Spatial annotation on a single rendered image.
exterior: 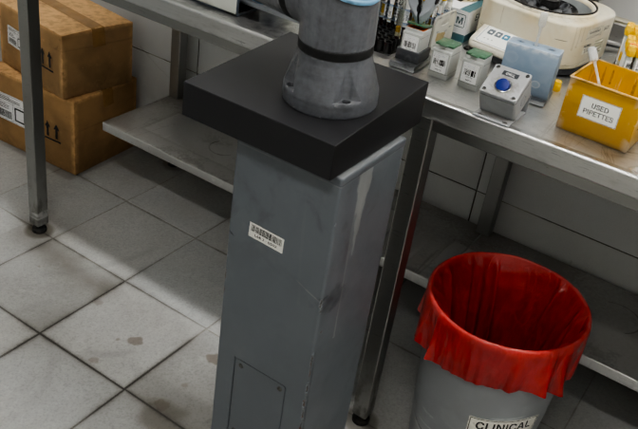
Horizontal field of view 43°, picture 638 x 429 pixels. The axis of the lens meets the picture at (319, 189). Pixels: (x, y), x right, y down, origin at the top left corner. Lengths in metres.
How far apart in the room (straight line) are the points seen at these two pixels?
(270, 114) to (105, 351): 1.10
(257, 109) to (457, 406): 0.86
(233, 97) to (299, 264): 0.29
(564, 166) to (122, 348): 1.23
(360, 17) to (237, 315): 0.59
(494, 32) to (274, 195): 0.70
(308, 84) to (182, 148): 1.32
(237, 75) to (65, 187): 1.56
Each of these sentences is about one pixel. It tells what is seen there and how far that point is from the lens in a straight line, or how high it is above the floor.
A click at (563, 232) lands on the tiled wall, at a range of 2.30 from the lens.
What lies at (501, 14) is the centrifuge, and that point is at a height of 0.96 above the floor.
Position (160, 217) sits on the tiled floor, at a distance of 2.66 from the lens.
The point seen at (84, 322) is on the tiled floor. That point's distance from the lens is 2.26.
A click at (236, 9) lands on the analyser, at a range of 1.77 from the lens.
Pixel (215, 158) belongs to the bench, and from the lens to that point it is 2.46.
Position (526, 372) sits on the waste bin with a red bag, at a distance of 1.71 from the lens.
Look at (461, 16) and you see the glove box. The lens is 1.83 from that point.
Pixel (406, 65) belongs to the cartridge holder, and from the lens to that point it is 1.61.
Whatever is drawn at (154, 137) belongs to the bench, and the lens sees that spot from 2.55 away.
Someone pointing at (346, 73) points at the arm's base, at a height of 1.01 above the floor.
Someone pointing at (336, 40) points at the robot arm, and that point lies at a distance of 1.19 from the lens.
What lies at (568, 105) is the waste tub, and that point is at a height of 0.92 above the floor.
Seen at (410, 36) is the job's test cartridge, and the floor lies 0.94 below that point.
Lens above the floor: 1.46
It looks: 30 degrees down
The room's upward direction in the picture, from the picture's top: 9 degrees clockwise
